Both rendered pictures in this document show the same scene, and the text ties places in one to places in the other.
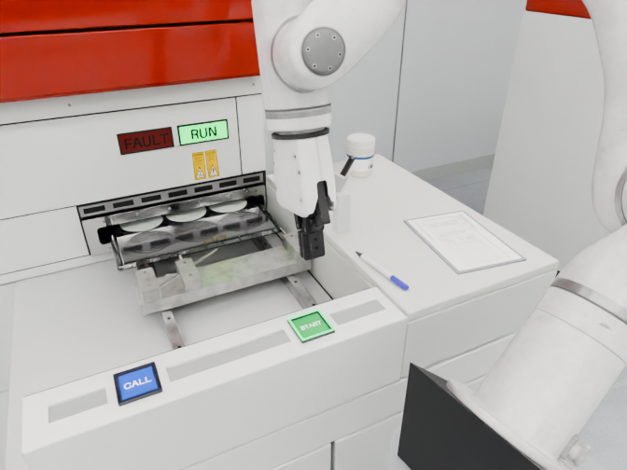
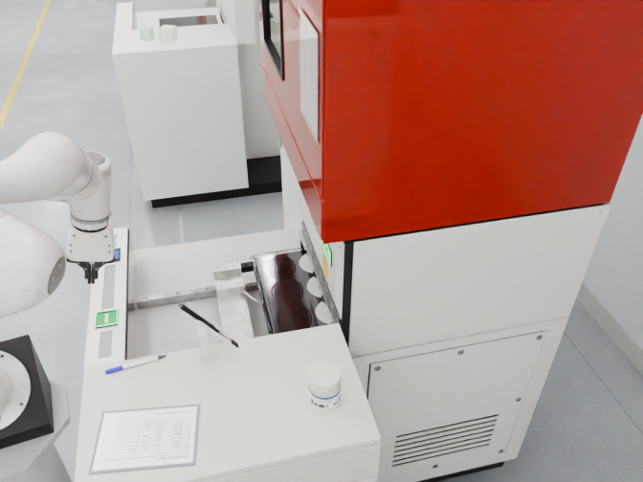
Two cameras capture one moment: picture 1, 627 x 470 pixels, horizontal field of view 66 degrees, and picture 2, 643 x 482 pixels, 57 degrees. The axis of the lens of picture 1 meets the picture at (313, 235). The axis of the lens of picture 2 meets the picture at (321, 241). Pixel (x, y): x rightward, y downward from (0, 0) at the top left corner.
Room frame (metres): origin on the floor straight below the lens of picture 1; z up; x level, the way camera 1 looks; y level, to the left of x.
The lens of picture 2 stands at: (1.34, -0.92, 2.06)
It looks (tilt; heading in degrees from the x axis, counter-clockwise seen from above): 38 degrees down; 102
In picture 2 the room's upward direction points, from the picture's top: straight up
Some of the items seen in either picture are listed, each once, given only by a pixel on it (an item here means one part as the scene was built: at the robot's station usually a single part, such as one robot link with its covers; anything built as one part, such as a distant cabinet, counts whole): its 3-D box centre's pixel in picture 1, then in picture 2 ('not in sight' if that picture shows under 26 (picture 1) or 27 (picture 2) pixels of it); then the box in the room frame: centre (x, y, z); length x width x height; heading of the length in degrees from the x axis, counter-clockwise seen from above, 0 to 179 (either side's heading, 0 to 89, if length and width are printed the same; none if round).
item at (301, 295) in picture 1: (287, 276); not in sight; (0.89, 0.06, 0.84); 0.50 x 0.02 x 0.03; 26
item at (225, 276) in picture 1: (226, 276); (233, 313); (0.85, 0.19, 0.87); 0.36 x 0.08 x 0.03; 116
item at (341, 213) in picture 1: (338, 198); (210, 335); (0.89, -0.05, 1.03); 0.06 x 0.04 x 0.13; 26
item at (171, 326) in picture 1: (165, 311); (222, 290); (0.77, 0.30, 0.84); 0.50 x 0.02 x 0.03; 26
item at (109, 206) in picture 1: (177, 193); (319, 267); (1.06, 0.33, 0.96); 0.44 x 0.01 x 0.02; 116
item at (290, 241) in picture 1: (296, 246); not in sight; (0.92, 0.04, 0.89); 0.08 x 0.03 x 0.03; 26
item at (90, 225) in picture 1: (181, 217); (317, 284); (1.06, 0.33, 0.89); 0.44 x 0.02 x 0.10; 116
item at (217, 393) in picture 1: (237, 387); (114, 305); (0.52, 0.12, 0.89); 0.55 x 0.09 x 0.14; 116
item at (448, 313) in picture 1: (387, 238); (228, 420); (0.96, -0.17, 0.89); 0.62 x 0.35 x 0.14; 26
